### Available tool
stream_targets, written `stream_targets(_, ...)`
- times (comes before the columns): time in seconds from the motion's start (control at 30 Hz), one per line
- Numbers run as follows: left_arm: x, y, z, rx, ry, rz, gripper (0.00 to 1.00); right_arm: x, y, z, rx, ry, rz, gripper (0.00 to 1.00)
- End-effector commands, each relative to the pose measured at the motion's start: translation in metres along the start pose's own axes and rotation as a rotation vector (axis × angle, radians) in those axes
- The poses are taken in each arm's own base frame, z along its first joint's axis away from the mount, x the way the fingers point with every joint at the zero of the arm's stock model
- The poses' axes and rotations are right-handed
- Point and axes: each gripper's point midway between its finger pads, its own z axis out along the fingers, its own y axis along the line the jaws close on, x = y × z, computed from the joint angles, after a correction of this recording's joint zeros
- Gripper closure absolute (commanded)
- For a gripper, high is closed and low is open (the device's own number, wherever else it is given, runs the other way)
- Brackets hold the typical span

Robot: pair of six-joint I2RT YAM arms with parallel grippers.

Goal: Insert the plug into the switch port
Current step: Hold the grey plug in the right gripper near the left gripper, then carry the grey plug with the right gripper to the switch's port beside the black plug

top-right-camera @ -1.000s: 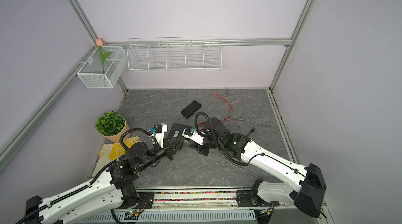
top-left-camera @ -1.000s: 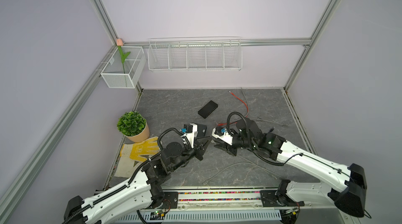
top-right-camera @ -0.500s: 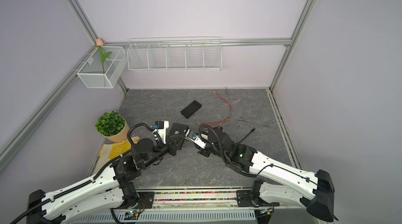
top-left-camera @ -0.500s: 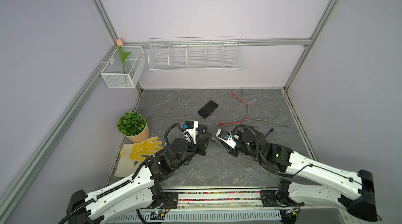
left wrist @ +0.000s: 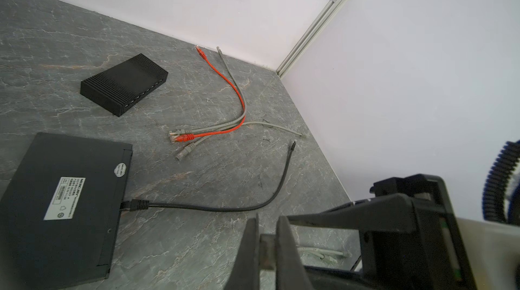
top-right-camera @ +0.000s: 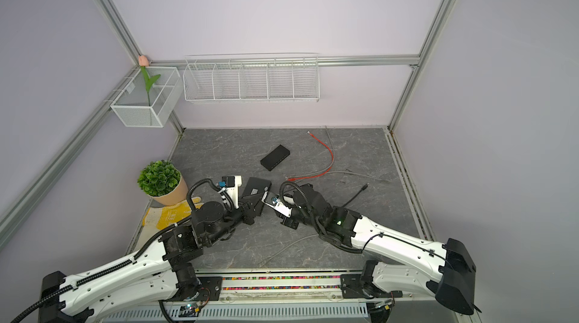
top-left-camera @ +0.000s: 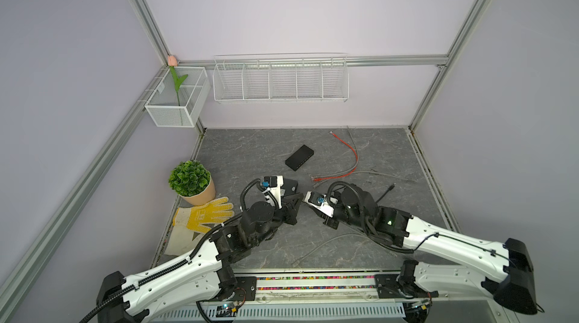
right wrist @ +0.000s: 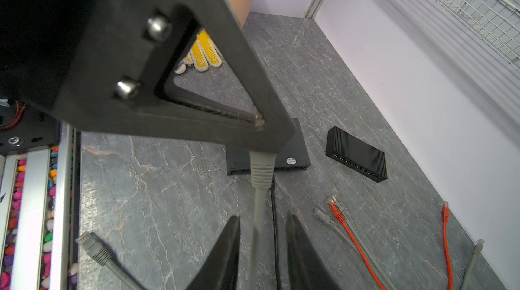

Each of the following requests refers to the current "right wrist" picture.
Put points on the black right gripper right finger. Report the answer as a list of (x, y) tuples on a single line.
[(305, 268)]

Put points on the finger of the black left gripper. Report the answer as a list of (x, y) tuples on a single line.
[(155, 36)]

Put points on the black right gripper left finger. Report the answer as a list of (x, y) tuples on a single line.
[(220, 269)]

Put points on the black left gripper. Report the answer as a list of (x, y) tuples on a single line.
[(41, 40)]

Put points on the yellow white work glove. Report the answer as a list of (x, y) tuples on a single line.
[(202, 55)]

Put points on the beige plant pot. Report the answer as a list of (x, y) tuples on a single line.
[(241, 9)]

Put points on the small ribbed black switch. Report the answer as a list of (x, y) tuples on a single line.
[(356, 154)]

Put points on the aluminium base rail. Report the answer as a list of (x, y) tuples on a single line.
[(40, 166)]

